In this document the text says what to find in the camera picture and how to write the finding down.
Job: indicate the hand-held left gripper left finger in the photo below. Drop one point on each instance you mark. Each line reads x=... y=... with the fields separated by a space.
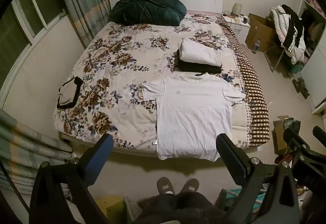
x=99 y=155

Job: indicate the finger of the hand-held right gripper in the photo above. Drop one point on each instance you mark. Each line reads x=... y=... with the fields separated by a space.
x=319 y=131
x=293 y=137

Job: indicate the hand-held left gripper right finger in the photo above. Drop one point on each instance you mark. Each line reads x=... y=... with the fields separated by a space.
x=233 y=155

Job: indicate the white T-shirt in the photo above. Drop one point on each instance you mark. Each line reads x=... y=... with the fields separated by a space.
x=193 y=112

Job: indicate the chair with piled clothes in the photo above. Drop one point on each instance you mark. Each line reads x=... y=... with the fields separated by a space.
x=282 y=28

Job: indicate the grey green cloth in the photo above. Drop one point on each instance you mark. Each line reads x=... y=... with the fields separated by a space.
x=293 y=123

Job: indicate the small open cardboard box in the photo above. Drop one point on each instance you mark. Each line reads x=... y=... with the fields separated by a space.
x=279 y=135

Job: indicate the dark red cloth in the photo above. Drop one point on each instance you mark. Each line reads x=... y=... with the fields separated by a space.
x=281 y=159

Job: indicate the teal and white rack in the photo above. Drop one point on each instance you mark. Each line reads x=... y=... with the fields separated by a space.
x=235 y=192

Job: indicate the camouflage shoe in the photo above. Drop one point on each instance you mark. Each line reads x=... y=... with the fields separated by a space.
x=298 y=82
x=304 y=91

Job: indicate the brown checkered bed sheet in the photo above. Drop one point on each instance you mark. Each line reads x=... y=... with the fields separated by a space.
x=254 y=101

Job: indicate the person's right grey slipper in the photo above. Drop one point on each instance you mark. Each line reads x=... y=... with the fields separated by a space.
x=189 y=184

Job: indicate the person's grey slipper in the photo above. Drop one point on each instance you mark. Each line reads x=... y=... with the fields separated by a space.
x=165 y=185
x=189 y=184

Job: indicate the yellow box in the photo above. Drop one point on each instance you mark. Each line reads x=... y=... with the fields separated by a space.
x=112 y=210

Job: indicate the white wardrobe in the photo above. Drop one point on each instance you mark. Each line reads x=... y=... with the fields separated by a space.
x=315 y=73

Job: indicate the green bag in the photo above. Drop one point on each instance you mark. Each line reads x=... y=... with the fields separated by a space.
x=295 y=68

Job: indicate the grey garment with black trim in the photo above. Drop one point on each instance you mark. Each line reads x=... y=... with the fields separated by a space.
x=67 y=93

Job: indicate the person's left grey slipper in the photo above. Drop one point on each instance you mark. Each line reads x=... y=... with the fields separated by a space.
x=165 y=185

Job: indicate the person's dark fleece pants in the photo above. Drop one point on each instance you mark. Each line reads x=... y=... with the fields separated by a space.
x=178 y=208

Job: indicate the metal folding chair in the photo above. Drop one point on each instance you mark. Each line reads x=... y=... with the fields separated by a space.
x=268 y=61

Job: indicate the bed with floral quilt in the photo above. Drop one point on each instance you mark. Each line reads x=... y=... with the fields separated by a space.
x=114 y=66

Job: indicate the folded black garment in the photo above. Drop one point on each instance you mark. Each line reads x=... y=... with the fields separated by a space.
x=193 y=68

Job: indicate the plastic water bottle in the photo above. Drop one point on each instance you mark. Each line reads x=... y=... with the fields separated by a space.
x=256 y=47

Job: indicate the black jacket with white stripes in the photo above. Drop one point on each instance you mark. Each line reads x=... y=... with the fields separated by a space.
x=293 y=33

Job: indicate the beige hanging garment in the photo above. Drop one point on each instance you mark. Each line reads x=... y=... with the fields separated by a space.
x=317 y=29

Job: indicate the folded white garment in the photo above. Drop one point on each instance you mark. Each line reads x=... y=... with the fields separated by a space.
x=196 y=53

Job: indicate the dark hanging garment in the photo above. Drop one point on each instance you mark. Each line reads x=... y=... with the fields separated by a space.
x=308 y=20

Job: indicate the large cardboard box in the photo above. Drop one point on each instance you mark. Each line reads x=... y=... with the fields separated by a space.
x=259 y=30

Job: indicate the white nightstand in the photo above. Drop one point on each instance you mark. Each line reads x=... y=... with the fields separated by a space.
x=242 y=30

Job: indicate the dark cup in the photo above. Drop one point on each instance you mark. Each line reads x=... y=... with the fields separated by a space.
x=245 y=19

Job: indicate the pink floral quilt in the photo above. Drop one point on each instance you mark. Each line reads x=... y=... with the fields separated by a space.
x=310 y=0

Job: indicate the beige table lamp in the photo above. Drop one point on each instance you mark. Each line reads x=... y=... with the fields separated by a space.
x=237 y=8

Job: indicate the white framed window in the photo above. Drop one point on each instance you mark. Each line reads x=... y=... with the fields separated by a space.
x=23 y=23

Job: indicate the dark green duvet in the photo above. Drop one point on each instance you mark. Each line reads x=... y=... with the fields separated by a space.
x=147 y=10

